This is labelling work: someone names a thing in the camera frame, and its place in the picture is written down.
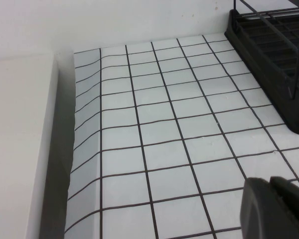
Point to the white black-grid checked tablecloth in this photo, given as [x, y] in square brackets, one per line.
[164, 139]

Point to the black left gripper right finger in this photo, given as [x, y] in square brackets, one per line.
[297, 206]

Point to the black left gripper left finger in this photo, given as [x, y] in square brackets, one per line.
[259, 211]

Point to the white box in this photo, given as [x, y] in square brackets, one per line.
[17, 139]

